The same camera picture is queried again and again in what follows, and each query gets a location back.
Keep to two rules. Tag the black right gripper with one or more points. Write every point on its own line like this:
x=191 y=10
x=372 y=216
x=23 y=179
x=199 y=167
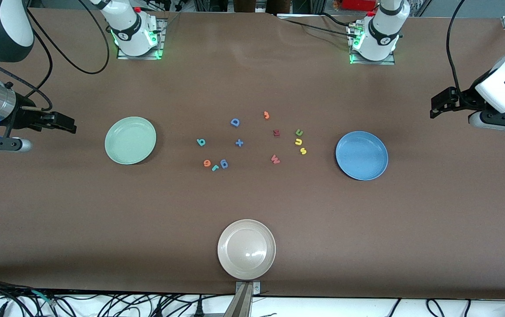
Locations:
x=24 y=118

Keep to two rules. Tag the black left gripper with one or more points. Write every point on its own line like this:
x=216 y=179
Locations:
x=465 y=99

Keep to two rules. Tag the teal foam letter a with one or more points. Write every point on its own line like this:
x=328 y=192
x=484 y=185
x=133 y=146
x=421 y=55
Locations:
x=200 y=141

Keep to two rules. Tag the mint green plate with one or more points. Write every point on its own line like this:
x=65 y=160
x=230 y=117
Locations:
x=130 y=145

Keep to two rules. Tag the blue plate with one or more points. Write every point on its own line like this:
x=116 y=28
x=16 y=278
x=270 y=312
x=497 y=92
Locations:
x=362 y=152

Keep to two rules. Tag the red box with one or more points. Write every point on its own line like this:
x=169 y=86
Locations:
x=358 y=4

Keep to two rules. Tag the blue foam letter g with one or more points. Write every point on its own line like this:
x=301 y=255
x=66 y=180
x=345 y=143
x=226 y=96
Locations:
x=224 y=164

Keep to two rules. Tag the blue foam letter D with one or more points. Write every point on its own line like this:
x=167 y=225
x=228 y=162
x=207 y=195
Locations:
x=235 y=122

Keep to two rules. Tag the pink foam letter W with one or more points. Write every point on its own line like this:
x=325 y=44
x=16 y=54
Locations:
x=275 y=159

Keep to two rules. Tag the beige plate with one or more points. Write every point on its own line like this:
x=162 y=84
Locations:
x=246 y=248

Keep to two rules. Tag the black power plug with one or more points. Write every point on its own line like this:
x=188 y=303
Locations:
x=198 y=310

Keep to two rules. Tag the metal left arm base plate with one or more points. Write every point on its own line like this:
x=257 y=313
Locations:
x=389 y=62

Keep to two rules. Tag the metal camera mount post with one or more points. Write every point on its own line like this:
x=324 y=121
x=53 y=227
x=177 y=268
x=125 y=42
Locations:
x=243 y=304

